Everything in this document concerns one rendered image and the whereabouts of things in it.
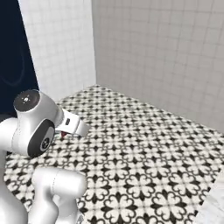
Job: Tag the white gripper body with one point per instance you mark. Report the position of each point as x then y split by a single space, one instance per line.
82 129

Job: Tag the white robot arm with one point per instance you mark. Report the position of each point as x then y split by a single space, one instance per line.
32 122

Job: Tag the dark navy fridge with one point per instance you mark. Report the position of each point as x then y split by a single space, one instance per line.
13 52

